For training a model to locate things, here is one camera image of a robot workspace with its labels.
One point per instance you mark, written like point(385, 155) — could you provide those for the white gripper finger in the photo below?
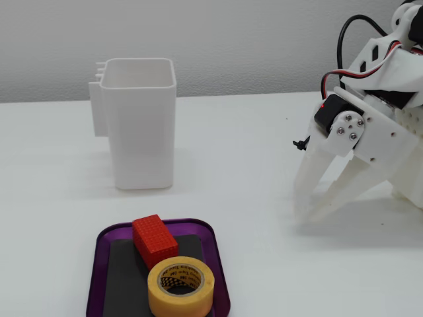
point(350, 188)
point(310, 175)

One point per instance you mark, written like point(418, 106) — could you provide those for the yellow masking tape roll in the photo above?
point(178, 302)

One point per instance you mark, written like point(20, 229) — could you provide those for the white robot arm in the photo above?
point(380, 56)

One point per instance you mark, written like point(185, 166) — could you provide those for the black zip tie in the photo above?
point(300, 144)

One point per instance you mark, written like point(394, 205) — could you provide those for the red textured block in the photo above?
point(155, 237)

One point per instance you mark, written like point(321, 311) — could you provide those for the white plastic container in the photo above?
point(138, 132)

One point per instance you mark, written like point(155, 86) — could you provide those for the purple metal tray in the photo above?
point(99, 264)

